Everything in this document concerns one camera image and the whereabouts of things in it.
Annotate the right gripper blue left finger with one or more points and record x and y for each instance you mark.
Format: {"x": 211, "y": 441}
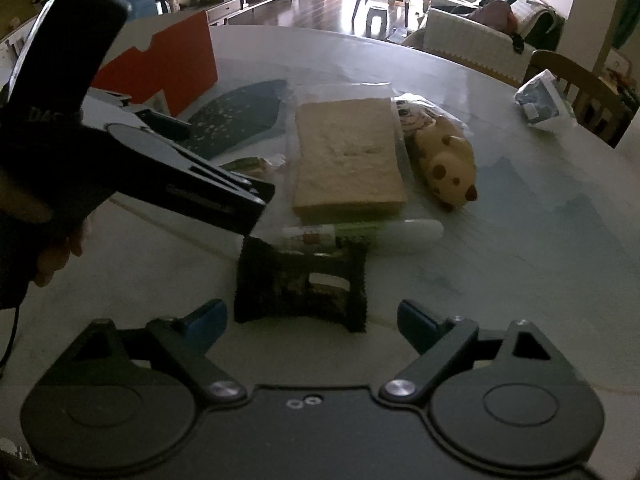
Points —
{"x": 205, "y": 325}

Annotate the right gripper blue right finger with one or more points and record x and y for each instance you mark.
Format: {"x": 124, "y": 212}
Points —
{"x": 422, "y": 328}

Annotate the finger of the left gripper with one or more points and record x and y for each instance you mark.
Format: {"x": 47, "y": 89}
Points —
{"x": 114, "y": 108}
{"x": 200, "y": 191}

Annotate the grey gear-pattern case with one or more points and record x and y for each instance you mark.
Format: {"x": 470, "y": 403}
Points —
{"x": 255, "y": 166}

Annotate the black foil packet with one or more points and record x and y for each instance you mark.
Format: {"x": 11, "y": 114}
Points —
{"x": 326, "y": 286}

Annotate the white tube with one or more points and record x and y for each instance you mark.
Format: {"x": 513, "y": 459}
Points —
{"x": 397, "y": 237}

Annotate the tan toast-shaped sponge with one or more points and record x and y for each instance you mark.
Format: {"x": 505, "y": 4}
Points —
{"x": 348, "y": 162}

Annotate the yellow spotted plush toy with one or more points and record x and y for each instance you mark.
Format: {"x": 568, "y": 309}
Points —
{"x": 447, "y": 163}

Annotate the person's left hand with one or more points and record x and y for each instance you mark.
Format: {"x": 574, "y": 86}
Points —
{"x": 56, "y": 253}

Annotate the red cardboard box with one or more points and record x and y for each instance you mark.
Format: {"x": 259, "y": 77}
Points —
{"x": 169, "y": 55}

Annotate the small white stool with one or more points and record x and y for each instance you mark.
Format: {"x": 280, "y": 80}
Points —
{"x": 379, "y": 13}

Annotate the white tissue pack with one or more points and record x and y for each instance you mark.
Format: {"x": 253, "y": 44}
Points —
{"x": 543, "y": 105}

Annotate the dark wooden chair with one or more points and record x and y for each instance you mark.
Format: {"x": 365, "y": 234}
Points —
{"x": 603, "y": 110}

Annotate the sofa with cream cover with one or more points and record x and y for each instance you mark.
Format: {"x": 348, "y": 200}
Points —
{"x": 494, "y": 37}

